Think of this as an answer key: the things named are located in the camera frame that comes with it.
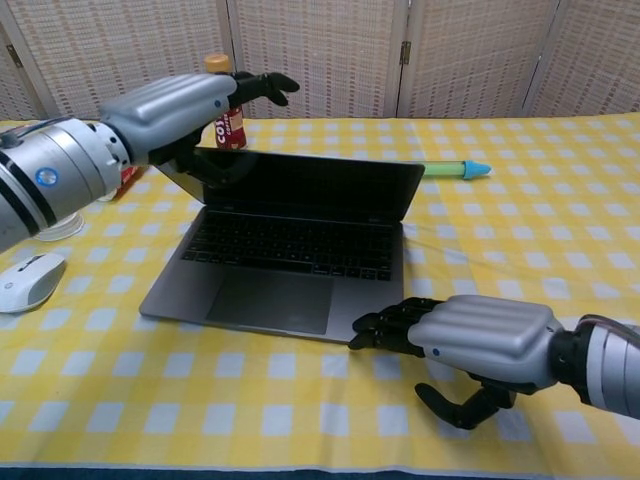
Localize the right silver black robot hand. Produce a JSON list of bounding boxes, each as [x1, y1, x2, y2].
[[348, 294, 566, 431]]

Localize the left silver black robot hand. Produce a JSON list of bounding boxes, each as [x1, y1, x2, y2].
[[98, 71, 301, 190]]

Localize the grey laptop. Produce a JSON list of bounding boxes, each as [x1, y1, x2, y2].
[[138, 146, 426, 345]]

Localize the woven folding screen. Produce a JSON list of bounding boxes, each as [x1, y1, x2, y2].
[[0, 0, 640, 121]]

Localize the white computer mouse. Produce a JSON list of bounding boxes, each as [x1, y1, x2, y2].
[[0, 252, 67, 315]]

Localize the Costa coffee bottle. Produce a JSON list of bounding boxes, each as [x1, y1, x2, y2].
[[203, 53, 250, 151]]

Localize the red paper cup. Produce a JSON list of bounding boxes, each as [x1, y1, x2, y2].
[[97, 164, 147, 203]]

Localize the white paper cup stack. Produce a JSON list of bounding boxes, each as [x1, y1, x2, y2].
[[37, 212, 84, 243]]

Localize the green blue toy water pump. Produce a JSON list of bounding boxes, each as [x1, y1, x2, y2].
[[422, 158, 492, 182]]

